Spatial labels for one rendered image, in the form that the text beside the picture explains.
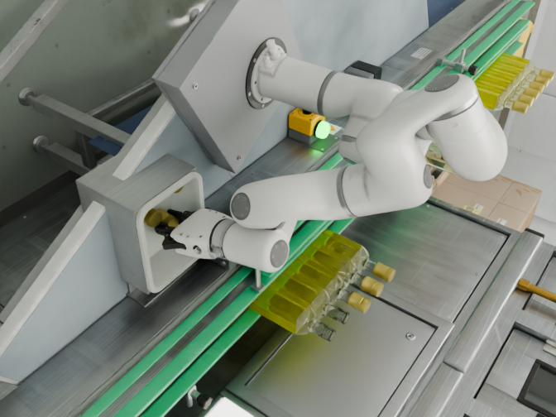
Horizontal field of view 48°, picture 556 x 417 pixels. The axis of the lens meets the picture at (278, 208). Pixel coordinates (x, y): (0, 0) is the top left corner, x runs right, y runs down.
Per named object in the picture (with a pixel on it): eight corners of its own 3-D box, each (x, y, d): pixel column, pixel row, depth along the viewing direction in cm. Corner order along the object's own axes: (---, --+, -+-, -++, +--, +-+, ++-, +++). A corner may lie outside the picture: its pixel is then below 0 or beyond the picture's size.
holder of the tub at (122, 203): (124, 295, 133) (150, 313, 129) (103, 194, 115) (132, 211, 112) (179, 251, 143) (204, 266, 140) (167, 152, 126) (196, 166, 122)
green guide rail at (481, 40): (240, 239, 137) (270, 255, 133) (240, 236, 136) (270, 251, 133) (515, -1, 247) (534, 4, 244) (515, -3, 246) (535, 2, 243)
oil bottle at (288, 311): (229, 298, 144) (305, 342, 135) (228, 280, 141) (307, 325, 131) (244, 284, 148) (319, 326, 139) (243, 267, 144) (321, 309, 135)
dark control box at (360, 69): (340, 94, 181) (366, 103, 178) (342, 69, 176) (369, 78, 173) (355, 83, 187) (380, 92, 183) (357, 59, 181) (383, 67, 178)
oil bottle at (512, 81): (455, 82, 226) (532, 106, 214) (458, 68, 223) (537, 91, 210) (462, 76, 230) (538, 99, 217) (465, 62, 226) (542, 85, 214)
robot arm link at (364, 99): (347, 75, 132) (417, 97, 125) (323, 133, 132) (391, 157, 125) (332, 59, 123) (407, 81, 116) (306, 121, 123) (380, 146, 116)
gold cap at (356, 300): (346, 308, 141) (362, 317, 139) (347, 297, 139) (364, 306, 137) (354, 298, 144) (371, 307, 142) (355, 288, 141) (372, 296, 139)
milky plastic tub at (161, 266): (122, 280, 129) (151, 299, 125) (103, 195, 115) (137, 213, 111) (179, 235, 140) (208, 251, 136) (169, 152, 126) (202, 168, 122)
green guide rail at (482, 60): (241, 263, 142) (270, 279, 138) (241, 261, 141) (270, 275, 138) (510, 17, 252) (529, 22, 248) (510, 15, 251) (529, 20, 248)
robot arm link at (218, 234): (223, 274, 114) (212, 270, 116) (252, 246, 120) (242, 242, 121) (212, 241, 110) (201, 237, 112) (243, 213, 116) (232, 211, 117)
